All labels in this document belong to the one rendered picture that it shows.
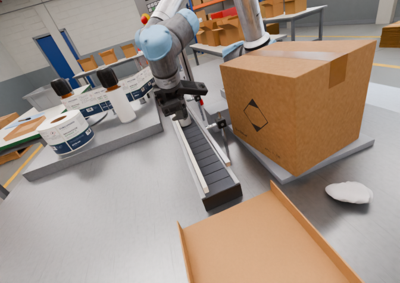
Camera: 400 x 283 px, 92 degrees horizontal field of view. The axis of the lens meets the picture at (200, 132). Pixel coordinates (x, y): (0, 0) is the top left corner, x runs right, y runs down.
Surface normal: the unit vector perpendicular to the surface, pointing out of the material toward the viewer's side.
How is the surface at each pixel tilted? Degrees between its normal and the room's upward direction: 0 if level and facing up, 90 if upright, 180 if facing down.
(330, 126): 90
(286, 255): 0
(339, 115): 90
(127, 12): 90
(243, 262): 0
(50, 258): 0
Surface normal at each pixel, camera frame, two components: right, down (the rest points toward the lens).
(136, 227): -0.26, -0.82
